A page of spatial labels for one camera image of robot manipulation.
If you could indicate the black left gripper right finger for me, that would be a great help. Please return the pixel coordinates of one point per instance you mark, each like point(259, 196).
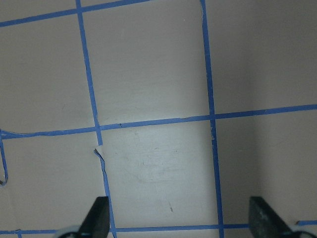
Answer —
point(264, 221)

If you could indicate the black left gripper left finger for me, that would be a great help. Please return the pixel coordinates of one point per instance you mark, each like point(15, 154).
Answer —
point(97, 222)

